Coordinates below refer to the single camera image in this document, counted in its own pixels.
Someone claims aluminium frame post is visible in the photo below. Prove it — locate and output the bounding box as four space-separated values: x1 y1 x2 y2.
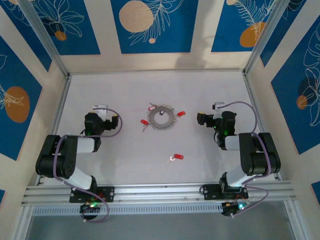
243 0 307 76
18 0 70 78

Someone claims aluminium table back rail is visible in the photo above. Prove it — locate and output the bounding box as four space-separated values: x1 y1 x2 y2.
67 69 247 76

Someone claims grey slotted cable duct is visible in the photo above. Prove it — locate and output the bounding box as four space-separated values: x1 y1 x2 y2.
31 201 226 217

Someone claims black left controller board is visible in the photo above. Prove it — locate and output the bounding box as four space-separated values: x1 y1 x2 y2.
79 201 102 221

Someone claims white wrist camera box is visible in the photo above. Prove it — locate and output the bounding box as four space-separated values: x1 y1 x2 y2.
91 104 109 121
211 101 226 118

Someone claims metal keyring disc with rings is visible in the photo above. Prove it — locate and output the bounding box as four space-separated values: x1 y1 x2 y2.
147 102 177 130

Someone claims black right controller board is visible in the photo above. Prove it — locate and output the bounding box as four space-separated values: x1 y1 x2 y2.
221 201 251 218

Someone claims aluminium mounting rail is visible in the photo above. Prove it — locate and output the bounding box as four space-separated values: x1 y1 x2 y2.
21 181 297 207

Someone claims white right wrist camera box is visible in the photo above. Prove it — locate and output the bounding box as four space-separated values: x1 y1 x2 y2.
211 101 226 118

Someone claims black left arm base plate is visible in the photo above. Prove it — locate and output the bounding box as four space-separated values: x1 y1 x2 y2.
69 186 116 203

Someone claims black controller board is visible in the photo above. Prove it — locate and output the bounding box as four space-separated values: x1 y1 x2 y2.
221 201 251 218
79 201 102 221

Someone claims aluminium frame leg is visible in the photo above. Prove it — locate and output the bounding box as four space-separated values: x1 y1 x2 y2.
283 199 305 240
14 206 34 240

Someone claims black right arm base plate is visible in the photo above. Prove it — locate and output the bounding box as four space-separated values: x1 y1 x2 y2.
201 184 250 201

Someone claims aluminium table side rail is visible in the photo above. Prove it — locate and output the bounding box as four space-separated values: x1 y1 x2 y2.
36 73 73 187
242 71 282 181

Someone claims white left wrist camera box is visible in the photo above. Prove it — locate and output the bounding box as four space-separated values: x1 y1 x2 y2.
91 104 109 121

